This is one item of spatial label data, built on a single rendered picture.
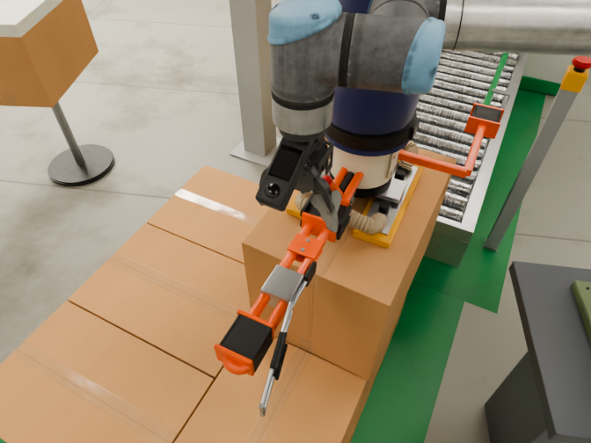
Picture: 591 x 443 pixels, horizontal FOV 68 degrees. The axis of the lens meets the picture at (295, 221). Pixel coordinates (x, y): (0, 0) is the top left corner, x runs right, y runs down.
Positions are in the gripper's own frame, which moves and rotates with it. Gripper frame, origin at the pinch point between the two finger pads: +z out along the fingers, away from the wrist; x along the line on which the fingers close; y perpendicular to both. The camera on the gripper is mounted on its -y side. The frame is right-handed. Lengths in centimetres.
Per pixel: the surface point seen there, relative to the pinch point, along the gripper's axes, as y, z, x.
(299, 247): 4.5, 12.7, 1.3
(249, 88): 144, 73, 103
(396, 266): 20.6, 27.1, -17.0
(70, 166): 79, 119, 198
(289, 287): -5.6, 12.6, -1.6
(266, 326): -15.2, 11.8, -2.1
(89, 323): -13, 67, 67
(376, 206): 35.3, 24.6, -6.4
